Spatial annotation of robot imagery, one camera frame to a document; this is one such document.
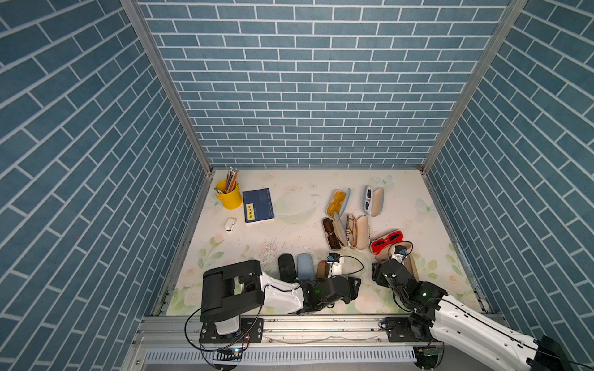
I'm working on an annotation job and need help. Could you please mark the plaid beige glasses case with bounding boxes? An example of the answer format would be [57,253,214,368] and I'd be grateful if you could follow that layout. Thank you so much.
[316,261,330,280]

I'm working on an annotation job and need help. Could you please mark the light blue denim case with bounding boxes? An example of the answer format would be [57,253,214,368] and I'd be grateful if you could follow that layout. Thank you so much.
[297,254,316,281]

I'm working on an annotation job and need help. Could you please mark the black glasses case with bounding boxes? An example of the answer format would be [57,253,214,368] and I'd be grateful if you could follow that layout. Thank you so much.
[278,253,297,283]

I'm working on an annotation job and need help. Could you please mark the beige case purple glasses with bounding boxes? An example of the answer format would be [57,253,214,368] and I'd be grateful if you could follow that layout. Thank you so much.
[402,254,419,281]

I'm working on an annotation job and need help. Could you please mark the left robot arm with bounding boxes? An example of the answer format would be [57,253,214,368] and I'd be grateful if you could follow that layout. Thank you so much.
[200,260,361,335]

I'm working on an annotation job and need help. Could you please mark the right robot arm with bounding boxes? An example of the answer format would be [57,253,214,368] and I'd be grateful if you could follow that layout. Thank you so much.
[372,259,572,370]

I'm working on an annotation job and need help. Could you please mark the flag pattern glasses case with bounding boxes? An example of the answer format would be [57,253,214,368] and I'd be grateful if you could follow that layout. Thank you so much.
[354,215,371,250]

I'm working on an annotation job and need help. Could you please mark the grey case tortoise sunglasses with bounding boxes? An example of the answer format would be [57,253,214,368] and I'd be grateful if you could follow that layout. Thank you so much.
[329,216,347,248]

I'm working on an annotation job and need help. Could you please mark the light blue case white sunglasses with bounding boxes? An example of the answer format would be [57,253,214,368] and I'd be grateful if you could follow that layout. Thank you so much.
[368,188,385,217]

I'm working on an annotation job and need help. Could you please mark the blue case yellow glasses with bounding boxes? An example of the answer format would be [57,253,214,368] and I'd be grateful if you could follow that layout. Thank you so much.
[326,188,351,217]

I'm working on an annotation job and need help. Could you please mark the yellow tinted glasses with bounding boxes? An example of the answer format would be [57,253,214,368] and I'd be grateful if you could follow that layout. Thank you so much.
[326,190,347,216]

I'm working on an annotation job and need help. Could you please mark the tortoise brown sunglasses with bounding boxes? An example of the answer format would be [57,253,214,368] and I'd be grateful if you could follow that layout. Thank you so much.
[323,217,343,250]

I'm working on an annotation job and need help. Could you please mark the dark blue book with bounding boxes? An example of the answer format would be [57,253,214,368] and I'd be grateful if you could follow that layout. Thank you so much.
[242,188,275,224]

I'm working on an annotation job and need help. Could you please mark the yellow pencil cup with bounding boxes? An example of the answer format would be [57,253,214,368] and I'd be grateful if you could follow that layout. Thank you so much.
[214,179,243,210]

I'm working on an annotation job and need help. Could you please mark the coloured pencils bundle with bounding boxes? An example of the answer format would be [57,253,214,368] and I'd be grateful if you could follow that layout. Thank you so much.
[225,168,238,193]

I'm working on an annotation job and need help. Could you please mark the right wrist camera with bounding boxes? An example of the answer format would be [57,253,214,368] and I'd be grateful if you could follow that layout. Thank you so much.
[391,242,414,264]

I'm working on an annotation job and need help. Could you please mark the red frame sunglasses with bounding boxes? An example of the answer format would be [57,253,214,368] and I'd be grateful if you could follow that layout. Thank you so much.
[371,230,404,255]

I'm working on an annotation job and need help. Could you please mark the thin amber frame glasses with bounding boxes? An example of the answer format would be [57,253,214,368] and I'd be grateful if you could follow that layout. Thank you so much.
[346,214,358,249]

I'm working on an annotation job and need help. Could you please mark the white frame sunglasses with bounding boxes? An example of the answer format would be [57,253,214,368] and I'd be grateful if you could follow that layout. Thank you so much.
[363,185,373,215]

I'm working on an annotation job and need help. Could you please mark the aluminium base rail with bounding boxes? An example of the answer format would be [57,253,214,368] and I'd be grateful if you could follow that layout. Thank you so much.
[122,315,487,370]

